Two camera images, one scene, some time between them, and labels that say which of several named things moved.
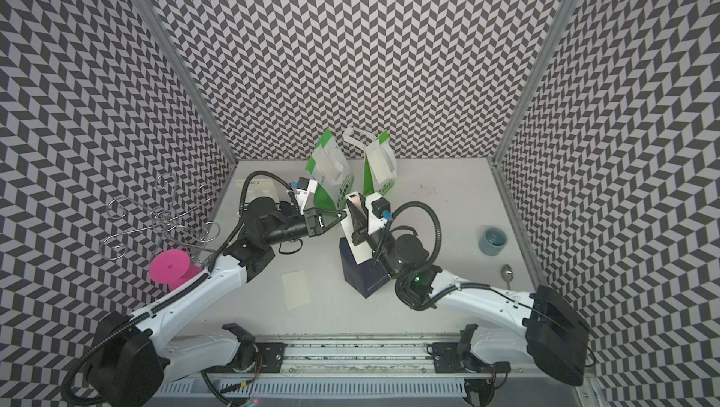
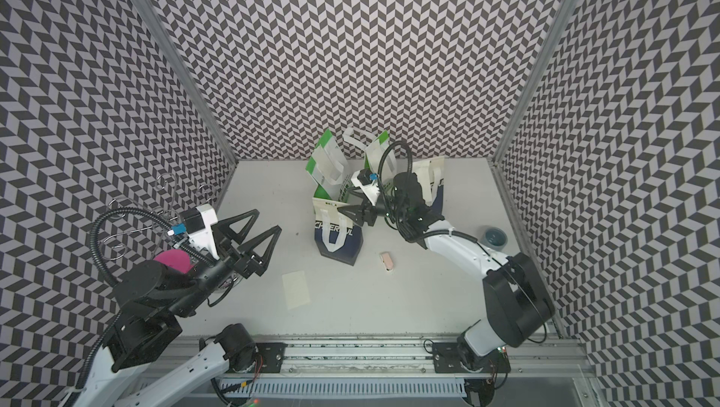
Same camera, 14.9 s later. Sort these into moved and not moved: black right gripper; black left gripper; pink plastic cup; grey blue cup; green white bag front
Moved: black left gripper; black right gripper
Not moved: green white bag front; grey blue cup; pink plastic cup
